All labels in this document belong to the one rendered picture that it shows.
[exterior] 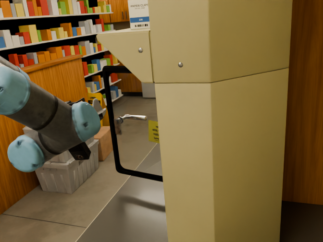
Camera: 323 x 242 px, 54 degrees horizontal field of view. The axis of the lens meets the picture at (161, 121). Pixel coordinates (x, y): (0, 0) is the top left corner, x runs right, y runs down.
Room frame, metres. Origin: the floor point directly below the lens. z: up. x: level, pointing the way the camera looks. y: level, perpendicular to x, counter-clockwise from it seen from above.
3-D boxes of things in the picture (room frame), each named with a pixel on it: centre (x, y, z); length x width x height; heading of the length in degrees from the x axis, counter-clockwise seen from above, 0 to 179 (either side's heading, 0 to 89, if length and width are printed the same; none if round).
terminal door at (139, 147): (0.98, 0.05, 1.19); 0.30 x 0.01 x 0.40; 60
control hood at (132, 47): (0.77, 0.01, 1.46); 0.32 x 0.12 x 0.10; 160
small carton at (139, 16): (0.74, 0.02, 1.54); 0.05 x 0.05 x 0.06; 78
